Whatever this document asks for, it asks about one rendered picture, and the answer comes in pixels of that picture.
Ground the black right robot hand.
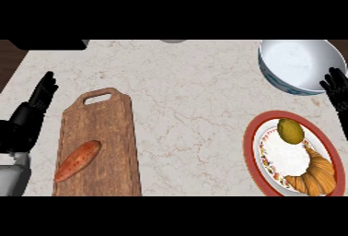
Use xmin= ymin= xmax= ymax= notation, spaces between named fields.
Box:
xmin=319 ymin=66 xmax=348 ymax=142

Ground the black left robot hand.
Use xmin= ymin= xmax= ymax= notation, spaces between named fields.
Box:
xmin=0 ymin=71 xmax=61 ymax=155

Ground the white bowl with blue pattern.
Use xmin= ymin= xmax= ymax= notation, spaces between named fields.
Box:
xmin=257 ymin=40 xmax=348 ymax=97

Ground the yellow-green lemon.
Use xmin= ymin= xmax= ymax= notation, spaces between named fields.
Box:
xmin=276 ymin=118 xmax=306 ymax=146

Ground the red-rimmed white plate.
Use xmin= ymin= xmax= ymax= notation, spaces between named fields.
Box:
xmin=242 ymin=110 xmax=347 ymax=197

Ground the brown wooden cutting board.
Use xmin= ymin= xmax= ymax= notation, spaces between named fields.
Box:
xmin=52 ymin=87 xmax=144 ymax=197

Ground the orange sweet potato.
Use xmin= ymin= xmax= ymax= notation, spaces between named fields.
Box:
xmin=54 ymin=140 xmax=104 ymax=183

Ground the black appliance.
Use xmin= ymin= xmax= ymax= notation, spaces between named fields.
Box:
xmin=9 ymin=40 xmax=90 ymax=51

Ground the golden brown croissant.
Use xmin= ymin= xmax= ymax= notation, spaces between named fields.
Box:
xmin=285 ymin=143 xmax=338 ymax=197

